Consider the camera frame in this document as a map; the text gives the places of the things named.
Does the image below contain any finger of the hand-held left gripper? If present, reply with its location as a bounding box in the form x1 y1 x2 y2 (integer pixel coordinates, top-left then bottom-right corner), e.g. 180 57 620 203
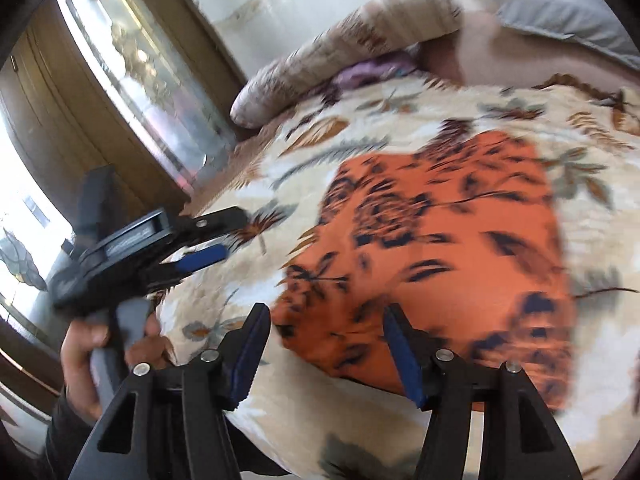
145 243 229 287
170 207 249 242

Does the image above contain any cream leaf-print blanket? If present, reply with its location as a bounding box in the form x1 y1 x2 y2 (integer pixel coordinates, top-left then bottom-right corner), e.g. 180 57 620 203
155 72 640 480

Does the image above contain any orange floral garment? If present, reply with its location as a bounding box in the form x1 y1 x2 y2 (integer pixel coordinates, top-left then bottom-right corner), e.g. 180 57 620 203
270 130 576 411

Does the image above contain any mauve bedsheet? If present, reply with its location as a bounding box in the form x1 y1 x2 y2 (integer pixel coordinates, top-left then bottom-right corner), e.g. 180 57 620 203
417 12 640 98

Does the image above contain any beige patterned bolster pillow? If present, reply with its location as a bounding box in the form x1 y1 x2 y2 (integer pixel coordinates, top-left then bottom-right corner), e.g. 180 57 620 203
230 0 463 128

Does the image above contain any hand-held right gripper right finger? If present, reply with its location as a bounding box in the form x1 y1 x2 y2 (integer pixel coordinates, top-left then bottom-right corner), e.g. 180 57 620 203
382 303 583 480

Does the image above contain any wooden mirrored wardrobe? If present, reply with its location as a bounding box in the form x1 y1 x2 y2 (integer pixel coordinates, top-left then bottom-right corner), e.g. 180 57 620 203
55 0 238 191

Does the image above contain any grey pillow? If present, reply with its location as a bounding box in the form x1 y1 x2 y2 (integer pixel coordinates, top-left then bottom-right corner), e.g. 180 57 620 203
470 0 640 68

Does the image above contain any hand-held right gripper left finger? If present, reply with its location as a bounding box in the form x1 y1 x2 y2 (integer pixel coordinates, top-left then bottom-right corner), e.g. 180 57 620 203
67 303 271 480

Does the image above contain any person's left hand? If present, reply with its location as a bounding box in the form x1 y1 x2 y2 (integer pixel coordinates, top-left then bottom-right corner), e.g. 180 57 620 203
60 300 176 423

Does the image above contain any person's left forearm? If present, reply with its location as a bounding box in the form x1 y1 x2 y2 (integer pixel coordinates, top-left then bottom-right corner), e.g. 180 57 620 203
42 390 108 480

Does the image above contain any purple cloth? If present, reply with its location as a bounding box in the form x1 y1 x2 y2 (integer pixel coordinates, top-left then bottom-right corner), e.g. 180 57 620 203
332 52 418 90

